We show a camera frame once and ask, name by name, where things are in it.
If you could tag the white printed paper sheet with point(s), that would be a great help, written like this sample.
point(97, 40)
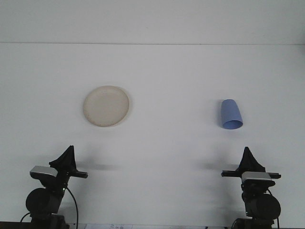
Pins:
point(107, 226)

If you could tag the pale round plate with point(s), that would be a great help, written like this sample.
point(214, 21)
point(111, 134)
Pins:
point(107, 107)

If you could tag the pale blue cup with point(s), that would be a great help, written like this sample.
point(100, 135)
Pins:
point(230, 113)

